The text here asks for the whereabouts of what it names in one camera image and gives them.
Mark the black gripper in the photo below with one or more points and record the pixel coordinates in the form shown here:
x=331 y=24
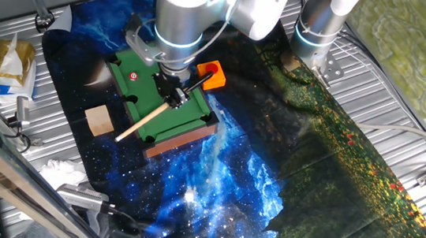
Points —
x=167 y=84

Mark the wooden cube block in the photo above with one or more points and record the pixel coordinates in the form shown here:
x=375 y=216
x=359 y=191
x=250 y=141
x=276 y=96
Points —
x=98 y=120

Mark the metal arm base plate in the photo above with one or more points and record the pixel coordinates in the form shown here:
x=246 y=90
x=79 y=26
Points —
x=333 y=70

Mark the dark grey towel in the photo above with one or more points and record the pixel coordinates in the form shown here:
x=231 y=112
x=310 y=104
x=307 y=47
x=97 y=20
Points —
x=46 y=234

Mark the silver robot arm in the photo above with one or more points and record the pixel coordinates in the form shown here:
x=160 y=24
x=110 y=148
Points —
x=180 y=16

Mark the gold tissue pack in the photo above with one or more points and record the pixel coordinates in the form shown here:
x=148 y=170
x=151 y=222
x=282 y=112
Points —
x=7 y=59

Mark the aluminium frame bar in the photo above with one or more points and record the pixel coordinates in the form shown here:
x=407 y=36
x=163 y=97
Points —
x=12 y=177

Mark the wooden pool cue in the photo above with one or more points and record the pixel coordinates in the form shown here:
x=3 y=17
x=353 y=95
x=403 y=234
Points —
x=145 y=120

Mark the silver camera on metal bracket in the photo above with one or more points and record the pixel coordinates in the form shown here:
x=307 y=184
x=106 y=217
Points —
x=23 y=109

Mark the mini green pool table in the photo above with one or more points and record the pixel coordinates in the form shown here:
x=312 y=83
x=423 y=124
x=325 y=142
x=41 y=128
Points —
x=165 y=118

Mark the crumpled white tissue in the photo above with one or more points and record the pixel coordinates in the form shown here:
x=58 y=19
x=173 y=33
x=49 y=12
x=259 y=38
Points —
x=62 y=172

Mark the orange box red button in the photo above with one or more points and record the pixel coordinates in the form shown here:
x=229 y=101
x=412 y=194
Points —
x=213 y=77

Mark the yellow green patterned cloth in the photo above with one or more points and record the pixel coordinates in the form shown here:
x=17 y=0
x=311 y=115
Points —
x=403 y=48

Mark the galaxy and forest printed cloth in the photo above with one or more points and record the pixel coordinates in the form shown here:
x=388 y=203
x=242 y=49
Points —
x=228 y=196

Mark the red striped pool ball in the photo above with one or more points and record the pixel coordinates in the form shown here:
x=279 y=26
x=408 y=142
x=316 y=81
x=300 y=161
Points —
x=133 y=76

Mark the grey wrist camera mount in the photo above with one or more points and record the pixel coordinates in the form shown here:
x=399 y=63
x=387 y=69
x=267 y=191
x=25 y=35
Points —
x=141 y=46

